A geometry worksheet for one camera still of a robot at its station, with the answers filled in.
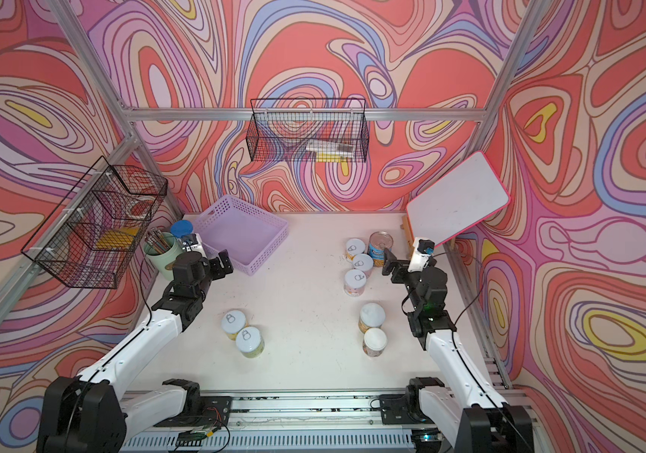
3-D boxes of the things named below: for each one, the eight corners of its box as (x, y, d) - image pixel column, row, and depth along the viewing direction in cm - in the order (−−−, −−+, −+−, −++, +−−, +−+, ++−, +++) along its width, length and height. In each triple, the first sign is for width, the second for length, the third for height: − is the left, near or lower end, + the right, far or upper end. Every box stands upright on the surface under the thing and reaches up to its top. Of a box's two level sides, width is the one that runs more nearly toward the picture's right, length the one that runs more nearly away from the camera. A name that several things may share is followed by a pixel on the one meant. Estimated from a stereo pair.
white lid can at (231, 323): (223, 342, 88) (217, 334, 83) (229, 318, 93) (224, 310, 88) (245, 342, 88) (240, 334, 83) (250, 318, 93) (245, 310, 88)
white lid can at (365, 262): (349, 270, 102) (350, 263, 99) (357, 257, 106) (359, 250, 102) (368, 279, 100) (369, 272, 96) (375, 266, 104) (377, 258, 100)
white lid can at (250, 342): (238, 358, 85) (233, 351, 80) (242, 334, 89) (238, 327, 84) (262, 358, 85) (259, 351, 80) (266, 334, 89) (262, 327, 84)
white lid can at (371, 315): (359, 335, 88) (361, 324, 82) (357, 314, 93) (359, 302, 87) (382, 335, 88) (386, 324, 82) (379, 314, 93) (383, 302, 87)
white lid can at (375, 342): (363, 357, 85) (366, 348, 79) (361, 337, 89) (364, 327, 83) (384, 357, 85) (389, 348, 79) (382, 337, 89) (386, 327, 83)
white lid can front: (344, 296, 97) (345, 288, 92) (343, 278, 102) (344, 268, 97) (365, 296, 97) (367, 288, 92) (363, 278, 102) (365, 269, 97)
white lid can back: (346, 261, 107) (347, 252, 102) (345, 247, 111) (346, 238, 106) (364, 261, 107) (365, 252, 102) (362, 247, 111) (364, 238, 106)
